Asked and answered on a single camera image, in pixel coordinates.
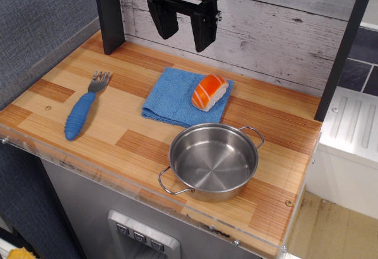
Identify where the blue folded cloth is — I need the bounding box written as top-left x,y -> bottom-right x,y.
142,67 -> 234,127

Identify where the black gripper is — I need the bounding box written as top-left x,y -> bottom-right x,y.
147,0 -> 219,53

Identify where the yellow object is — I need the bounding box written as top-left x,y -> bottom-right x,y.
7,248 -> 36,259

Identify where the stainless steel pot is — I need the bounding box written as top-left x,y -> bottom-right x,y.
168,123 -> 265,202

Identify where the black post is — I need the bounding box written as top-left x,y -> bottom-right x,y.
96,0 -> 125,55
314,0 -> 369,122

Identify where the black left post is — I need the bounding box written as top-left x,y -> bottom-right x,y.
96,0 -> 125,55

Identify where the silver dispenser panel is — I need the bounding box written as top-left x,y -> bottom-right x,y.
107,209 -> 181,258

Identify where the white ribbed appliance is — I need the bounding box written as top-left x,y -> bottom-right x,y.
305,87 -> 377,218

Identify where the black right post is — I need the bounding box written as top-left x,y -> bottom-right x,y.
314,0 -> 369,122

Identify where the blue handled fork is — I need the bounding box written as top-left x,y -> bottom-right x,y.
64,71 -> 111,141

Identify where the clear acrylic edge guard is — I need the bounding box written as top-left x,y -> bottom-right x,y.
0,123 -> 289,255

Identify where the salmon sushi toy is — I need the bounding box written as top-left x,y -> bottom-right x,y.
191,74 -> 229,112

